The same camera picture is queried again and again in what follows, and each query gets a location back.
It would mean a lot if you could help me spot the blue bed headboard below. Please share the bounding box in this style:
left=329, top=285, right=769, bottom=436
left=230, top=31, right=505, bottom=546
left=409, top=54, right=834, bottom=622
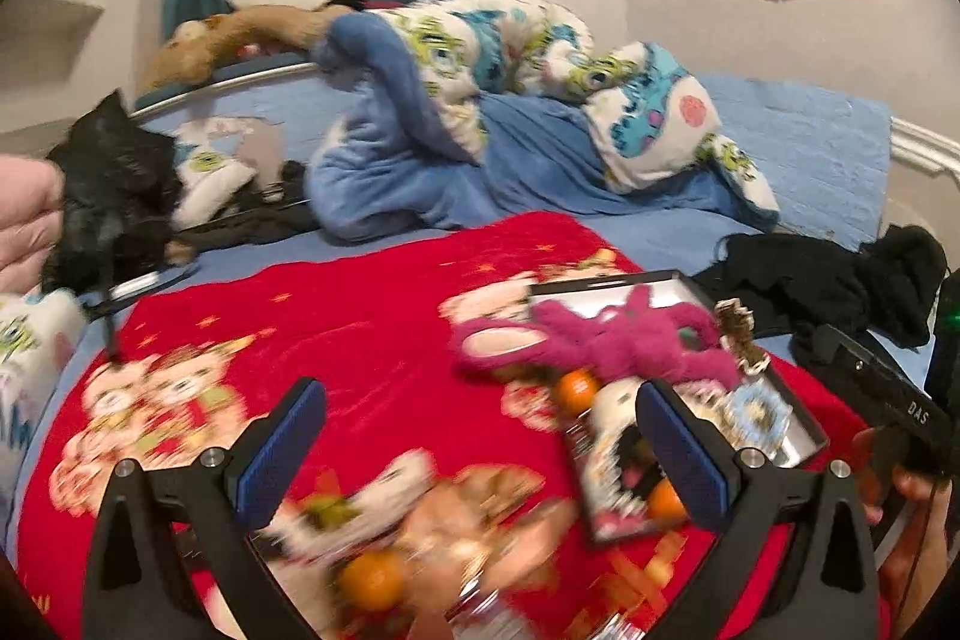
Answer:
left=127, top=51, right=331, bottom=191

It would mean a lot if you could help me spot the pink plush toy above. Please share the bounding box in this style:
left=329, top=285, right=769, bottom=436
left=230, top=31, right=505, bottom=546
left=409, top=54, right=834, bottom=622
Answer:
left=454, top=284, right=721, bottom=401

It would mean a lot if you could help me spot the printed black edged packet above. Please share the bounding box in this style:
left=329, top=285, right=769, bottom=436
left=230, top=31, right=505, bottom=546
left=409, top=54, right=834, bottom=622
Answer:
left=566, top=381, right=695, bottom=547

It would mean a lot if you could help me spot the white bed frame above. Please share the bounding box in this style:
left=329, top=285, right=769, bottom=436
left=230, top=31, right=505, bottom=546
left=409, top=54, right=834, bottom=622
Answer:
left=889, top=113, right=960, bottom=191

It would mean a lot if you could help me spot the white tube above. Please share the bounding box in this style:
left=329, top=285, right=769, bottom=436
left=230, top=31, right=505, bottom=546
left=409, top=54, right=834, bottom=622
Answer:
left=105, top=271, right=164, bottom=305

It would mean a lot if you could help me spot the white wall shelf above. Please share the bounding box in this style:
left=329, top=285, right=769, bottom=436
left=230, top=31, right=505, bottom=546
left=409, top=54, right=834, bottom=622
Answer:
left=0, top=0, right=151, bottom=157

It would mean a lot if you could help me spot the orange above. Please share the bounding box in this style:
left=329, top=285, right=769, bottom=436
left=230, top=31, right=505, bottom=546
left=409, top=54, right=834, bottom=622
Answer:
left=336, top=548, right=412, bottom=617
left=646, top=481, right=689, bottom=527
left=553, top=368, right=602, bottom=417

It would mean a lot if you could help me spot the black rimmed tray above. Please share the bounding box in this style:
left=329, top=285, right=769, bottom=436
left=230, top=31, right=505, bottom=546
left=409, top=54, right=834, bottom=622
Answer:
left=525, top=269, right=830, bottom=468

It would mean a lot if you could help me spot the pink quilt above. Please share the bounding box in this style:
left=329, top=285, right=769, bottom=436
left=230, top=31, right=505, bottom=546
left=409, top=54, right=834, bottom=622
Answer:
left=0, top=152, right=68, bottom=296

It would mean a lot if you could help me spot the blue monster print quilt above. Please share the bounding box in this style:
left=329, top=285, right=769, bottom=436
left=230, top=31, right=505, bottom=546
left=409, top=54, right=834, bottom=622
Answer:
left=307, top=0, right=781, bottom=244

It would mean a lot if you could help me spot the black puffer jacket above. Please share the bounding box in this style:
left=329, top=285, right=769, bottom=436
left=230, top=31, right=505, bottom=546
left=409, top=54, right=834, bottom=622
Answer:
left=41, top=89, right=185, bottom=296

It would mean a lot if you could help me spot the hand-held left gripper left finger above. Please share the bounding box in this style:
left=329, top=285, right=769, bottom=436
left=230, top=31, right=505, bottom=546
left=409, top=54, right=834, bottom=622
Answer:
left=82, top=376, right=331, bottom=640

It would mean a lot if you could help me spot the person's right hand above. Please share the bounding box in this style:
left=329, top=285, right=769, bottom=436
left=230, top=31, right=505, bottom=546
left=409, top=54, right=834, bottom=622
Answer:
left=855, top=426, right=960, bottom=633

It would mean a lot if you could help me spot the brown plush dog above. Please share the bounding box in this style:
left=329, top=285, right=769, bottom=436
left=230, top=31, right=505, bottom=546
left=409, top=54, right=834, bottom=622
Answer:
left=142, top=2, right=361, bottom=90

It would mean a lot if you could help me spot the large white printed pillow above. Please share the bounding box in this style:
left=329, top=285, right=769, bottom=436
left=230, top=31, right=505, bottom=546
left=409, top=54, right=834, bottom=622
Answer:
left=0, top=289, right=87, bottom=483

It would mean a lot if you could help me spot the small beige figurine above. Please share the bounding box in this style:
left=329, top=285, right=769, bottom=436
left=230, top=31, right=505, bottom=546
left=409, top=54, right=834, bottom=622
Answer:
left=711, top=297, right=772, bottom=378

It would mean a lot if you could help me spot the black garment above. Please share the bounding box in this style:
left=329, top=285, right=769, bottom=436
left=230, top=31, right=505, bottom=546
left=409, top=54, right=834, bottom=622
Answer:
left=694, top=225, right=950, bottom=348
left=180, top=160, right=323, bottom=251

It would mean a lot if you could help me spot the small monster print pillow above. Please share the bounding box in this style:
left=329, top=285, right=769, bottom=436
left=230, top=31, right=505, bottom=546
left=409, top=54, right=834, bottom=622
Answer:
left=174, top=117, right=260, bottom=230

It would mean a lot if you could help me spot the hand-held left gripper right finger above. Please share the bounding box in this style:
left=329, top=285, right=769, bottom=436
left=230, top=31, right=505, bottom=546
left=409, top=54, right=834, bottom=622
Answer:
left=636, top=377, right=878, bottom=640

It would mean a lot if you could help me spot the round blue white ornament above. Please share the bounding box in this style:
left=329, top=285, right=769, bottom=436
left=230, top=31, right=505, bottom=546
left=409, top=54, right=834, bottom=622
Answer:
left=721, top=383, right=790, bottom=455

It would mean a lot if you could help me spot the red bear print blanket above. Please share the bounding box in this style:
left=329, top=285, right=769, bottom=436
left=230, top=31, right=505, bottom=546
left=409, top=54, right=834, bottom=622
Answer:
left=15, top=211, right=893, bottom=640

